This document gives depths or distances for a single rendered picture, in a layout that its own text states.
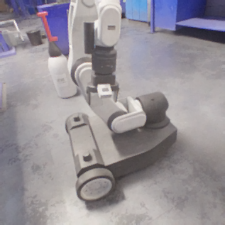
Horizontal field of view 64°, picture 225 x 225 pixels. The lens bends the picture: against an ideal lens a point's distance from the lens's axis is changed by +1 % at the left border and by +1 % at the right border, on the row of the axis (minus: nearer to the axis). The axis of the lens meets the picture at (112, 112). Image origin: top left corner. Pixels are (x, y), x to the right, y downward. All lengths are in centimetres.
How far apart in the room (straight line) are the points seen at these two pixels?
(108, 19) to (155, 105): 62
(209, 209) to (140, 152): 40
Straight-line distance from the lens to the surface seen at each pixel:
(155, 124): 114
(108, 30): 58
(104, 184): 100
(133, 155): 99
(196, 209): 106
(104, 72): 63
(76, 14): 76
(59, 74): 185
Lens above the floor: 93
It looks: 36 degrees down
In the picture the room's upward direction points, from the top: 9 degrees counter-clockwise
